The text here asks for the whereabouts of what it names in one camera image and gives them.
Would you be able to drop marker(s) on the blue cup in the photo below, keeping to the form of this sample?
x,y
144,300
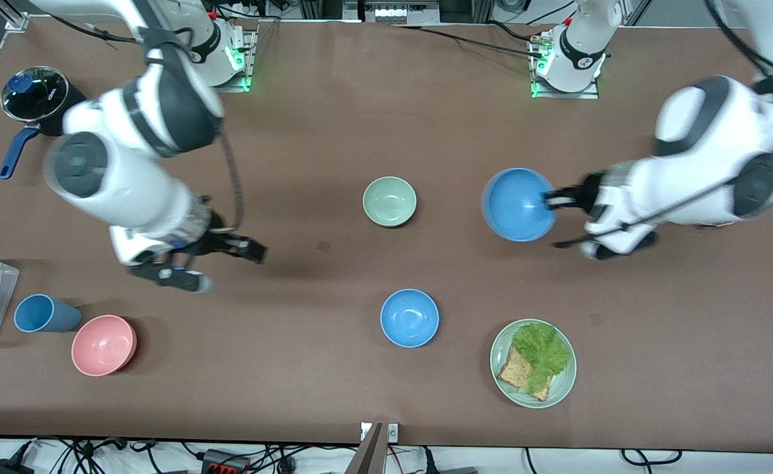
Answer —
x,y
41,313

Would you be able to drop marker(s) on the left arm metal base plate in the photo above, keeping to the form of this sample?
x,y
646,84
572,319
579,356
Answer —
x,y
594,89

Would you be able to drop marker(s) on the red black connector block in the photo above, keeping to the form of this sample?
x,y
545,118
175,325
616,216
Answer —
x,y
225,462

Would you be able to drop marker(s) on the light green plate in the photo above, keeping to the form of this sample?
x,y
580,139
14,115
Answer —
x,y
558,388

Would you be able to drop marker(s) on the black power adapter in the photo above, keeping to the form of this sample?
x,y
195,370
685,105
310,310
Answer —
x,y
4,468

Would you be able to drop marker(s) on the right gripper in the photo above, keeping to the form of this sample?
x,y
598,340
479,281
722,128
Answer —
x,y
216,241

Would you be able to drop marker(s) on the small metal edge bracket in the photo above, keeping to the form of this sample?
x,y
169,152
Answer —
x,y
392,432

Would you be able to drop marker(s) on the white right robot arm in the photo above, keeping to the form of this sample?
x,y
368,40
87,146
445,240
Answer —
x,y
123,184

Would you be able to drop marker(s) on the pink bowl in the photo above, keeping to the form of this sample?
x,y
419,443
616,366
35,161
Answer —
x,y
103,345

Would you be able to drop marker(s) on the green lettuce leaf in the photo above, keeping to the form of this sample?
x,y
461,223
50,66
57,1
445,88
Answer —
x,y
543,352

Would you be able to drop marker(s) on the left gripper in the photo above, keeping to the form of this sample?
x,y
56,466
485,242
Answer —
x,y
585,195

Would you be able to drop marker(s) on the blue bowl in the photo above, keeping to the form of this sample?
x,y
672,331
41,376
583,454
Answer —
x,y
409,318
515,204

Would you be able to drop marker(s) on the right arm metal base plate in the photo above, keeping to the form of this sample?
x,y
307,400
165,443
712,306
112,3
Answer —
x,y
249,66

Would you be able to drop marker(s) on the grey metal pole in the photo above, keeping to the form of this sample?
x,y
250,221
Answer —
x,y
365,454

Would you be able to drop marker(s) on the white power strip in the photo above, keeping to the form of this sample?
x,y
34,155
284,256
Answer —
x,y
399,12

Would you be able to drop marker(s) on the light green bowl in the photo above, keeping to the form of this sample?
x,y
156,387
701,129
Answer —
x,y
390,201

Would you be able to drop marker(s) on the brown bread slice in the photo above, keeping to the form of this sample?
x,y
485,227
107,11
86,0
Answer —
x,y
517,375

